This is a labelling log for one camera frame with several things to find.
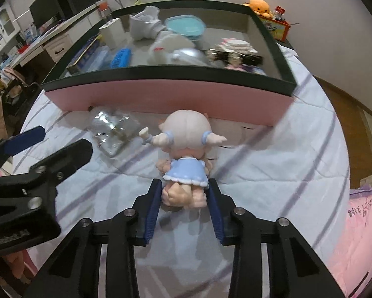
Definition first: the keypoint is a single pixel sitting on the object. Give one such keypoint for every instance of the red white small toy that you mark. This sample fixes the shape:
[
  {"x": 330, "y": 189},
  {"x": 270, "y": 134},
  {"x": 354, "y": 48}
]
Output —
[{"x": 279, "y": 11}]

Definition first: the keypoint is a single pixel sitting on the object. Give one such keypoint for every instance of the pink garment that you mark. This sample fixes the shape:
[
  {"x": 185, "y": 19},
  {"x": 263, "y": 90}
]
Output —
[{"x": 12, "y": 74}]

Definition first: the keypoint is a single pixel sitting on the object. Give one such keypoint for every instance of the black office chair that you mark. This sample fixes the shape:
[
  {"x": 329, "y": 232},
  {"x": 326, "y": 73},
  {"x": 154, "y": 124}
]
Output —
[{"x": 18, "y": 105}]

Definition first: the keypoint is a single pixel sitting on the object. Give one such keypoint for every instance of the orange octopus plush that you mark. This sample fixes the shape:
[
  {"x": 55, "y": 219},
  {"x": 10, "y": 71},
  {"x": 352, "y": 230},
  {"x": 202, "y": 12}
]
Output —
[{"x": 259, "y": 6}]

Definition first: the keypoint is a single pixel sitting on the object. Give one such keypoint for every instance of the pink storage box dark rim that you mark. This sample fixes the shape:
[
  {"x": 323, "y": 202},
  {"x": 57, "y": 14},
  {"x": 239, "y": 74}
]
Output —
[{"x": 173, "y": 99}]

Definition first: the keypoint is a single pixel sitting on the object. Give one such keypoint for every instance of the orange printed crate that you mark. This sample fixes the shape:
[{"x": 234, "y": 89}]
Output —
[{"x": 279, "y": 29}]

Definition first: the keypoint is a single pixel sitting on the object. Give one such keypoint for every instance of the teal heart-shaped case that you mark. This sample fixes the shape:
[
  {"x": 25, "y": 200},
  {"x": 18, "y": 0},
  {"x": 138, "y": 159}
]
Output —
[{"x": 184, "y": 26}]

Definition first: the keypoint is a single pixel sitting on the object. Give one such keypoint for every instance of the white charger plug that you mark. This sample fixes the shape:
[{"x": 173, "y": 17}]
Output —
[{"x": 111, "y": 34}]

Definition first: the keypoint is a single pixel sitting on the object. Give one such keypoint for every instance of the white round toy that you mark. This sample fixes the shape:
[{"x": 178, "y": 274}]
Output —
[{"x": 142, "y": 24}]

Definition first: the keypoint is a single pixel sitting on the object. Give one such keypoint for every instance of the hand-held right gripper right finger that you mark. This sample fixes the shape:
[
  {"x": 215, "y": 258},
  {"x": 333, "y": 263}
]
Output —
[{"x": 217, "y": 211}]

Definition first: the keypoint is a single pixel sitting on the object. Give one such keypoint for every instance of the doll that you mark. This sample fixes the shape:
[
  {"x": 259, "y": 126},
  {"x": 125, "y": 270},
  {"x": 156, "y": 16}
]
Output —
[{"x": 186, "y": 164}]

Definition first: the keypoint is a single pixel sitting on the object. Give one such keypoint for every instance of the blue comb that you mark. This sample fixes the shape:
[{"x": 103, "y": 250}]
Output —
[{"x": 120, "y": 57}]

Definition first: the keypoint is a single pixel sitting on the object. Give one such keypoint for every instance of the blue white box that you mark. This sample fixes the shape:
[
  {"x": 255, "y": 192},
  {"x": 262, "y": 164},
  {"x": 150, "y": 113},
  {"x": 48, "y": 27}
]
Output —
[{"x": 29, "y": 33}]

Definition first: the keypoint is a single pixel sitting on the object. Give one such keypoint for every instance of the black computer monitor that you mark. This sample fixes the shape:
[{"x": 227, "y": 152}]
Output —
[{"x": 44, "y": 9}]

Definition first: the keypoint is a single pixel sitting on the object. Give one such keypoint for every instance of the white glass-door cabinet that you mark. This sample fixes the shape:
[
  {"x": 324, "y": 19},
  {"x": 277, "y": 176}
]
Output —
[{"x": 1, "y": 28}]

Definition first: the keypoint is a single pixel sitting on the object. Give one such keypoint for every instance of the dark-haired figurine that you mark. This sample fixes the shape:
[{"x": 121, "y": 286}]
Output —
[{"x": 226, "y": 57}]

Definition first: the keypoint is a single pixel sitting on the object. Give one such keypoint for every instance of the pink quilt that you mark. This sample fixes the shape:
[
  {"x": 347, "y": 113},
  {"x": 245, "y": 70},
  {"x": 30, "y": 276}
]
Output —
[{"x": 359, "y": 239}]

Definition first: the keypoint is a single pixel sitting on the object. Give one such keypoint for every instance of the small pink white brick figure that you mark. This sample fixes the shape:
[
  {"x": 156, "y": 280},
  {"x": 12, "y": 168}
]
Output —
[{"x": 235, "y": 44}]

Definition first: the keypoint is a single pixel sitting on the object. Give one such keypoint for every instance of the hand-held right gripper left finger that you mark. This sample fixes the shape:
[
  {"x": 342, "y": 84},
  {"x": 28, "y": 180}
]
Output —
[{"x": 152, "y": 211}]

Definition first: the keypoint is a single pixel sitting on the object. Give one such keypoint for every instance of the water bottle orange lid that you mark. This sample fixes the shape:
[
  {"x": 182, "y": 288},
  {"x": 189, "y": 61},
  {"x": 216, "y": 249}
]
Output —
[{"x": 104, "y": 9}]

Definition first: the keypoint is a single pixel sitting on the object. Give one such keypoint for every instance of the white desk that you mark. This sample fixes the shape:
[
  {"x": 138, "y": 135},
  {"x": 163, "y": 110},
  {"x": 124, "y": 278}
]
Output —
[{"x": 58, "y": 46}]

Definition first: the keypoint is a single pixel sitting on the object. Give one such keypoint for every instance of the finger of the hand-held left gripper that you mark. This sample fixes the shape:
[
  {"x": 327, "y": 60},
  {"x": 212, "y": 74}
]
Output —
[
  {"x": 65, "y": 161},
  {"x": 27, "y": 138}
]

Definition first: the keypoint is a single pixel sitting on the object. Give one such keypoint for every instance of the clear plastic bag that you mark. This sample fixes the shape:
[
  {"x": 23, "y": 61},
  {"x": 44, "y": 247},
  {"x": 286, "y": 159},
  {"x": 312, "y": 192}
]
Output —
[
  {"x": 93, "y": 59},
  {"x": 111, "y": 130}
]

